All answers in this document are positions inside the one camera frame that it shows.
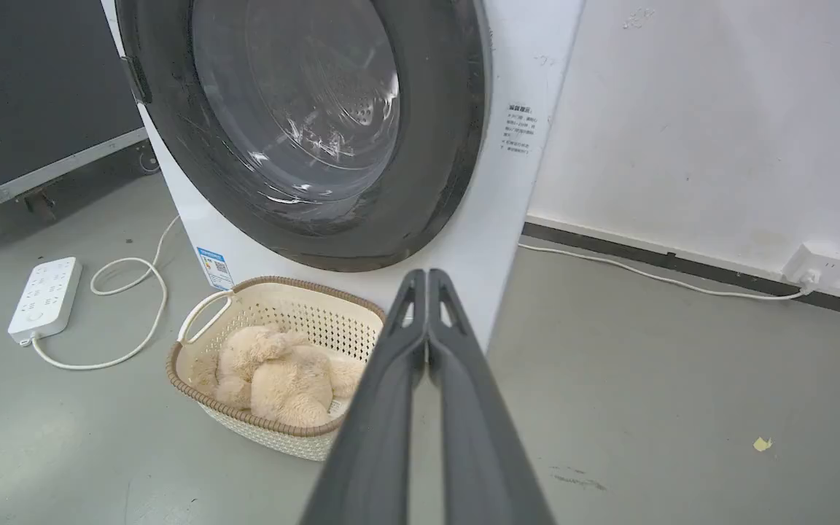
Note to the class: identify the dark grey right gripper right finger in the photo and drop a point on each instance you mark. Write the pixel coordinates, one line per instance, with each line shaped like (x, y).
(478, 437)

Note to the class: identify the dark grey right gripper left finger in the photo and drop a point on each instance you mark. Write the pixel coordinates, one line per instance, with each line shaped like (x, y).
(376, 437)

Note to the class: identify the white washing machine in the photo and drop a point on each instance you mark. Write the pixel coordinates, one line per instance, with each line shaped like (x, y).
(507, 182)

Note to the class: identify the dark round washing machine door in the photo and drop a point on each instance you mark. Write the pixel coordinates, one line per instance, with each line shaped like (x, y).
(427, 146)

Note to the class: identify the beige plush toy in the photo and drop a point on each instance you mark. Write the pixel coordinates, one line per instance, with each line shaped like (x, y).
(281, 375)

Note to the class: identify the cream perforated laundry basket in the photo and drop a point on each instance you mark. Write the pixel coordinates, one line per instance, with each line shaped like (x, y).
(281, 306)

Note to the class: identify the white power strip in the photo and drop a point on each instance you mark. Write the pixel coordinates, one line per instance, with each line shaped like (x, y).
(46, 297)
(144, 321)

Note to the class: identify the yellow paper scrap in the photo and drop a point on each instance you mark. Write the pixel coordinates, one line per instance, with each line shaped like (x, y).
(761, 443)

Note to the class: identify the black flight case on wheels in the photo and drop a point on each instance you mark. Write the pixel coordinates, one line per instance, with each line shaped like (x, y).
(33, 80)

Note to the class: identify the white wall plug adapter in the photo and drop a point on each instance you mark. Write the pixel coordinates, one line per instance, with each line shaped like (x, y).
(814, 264)

